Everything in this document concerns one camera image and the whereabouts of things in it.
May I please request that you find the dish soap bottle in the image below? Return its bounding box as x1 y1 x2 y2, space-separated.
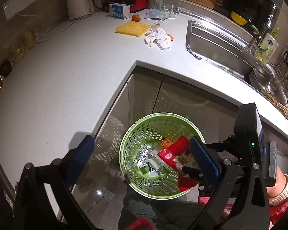
254 26 280 64

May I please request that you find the aluminium foil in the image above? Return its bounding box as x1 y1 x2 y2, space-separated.
134 145 152 168

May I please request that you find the white wall socket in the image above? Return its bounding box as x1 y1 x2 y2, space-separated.
2 0 37 20

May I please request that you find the cabinet door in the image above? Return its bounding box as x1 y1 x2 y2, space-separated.
72 74 238 228

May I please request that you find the orange foam fruit net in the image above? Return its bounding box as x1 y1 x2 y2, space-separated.
160 139 173 149

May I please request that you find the stainless steel sink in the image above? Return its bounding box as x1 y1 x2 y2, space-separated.
186 20 288 112

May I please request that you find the orange peel piece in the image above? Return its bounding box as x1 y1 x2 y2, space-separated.
167 34 174 42
132 14 141 22

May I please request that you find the clear glass jar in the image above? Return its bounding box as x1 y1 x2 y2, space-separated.
9 44 26 64

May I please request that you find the yellow foam fruit net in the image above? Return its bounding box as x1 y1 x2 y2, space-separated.
115 21 151 37

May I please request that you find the clear glass pitcher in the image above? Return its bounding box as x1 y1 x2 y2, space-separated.
162 0 182 15

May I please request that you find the blue white dish cloth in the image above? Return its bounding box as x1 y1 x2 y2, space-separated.
145 9 175 21

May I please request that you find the bamboo chopsticks bundle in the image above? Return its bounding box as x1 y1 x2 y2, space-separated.
262 90 288 117

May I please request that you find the amber ribbed glass cup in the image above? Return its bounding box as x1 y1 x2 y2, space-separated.
21 29 37 50

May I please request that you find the white tissue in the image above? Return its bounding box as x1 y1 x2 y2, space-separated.
145 22 171 50

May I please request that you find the green perforated trash basket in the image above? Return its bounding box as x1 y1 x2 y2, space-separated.
119 113 204 200

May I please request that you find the blue white milk carton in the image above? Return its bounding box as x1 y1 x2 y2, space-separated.
109 3 131 20

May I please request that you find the person's right hand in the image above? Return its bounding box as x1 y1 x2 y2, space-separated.
266 166 287 197

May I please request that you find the chrome faucet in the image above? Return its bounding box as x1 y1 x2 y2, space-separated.
247 3 281 51

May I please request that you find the yellow bowl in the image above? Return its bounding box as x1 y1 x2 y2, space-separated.
231 11 248 26

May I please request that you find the red snack packet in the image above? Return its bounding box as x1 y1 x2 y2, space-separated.
158 136 198 192

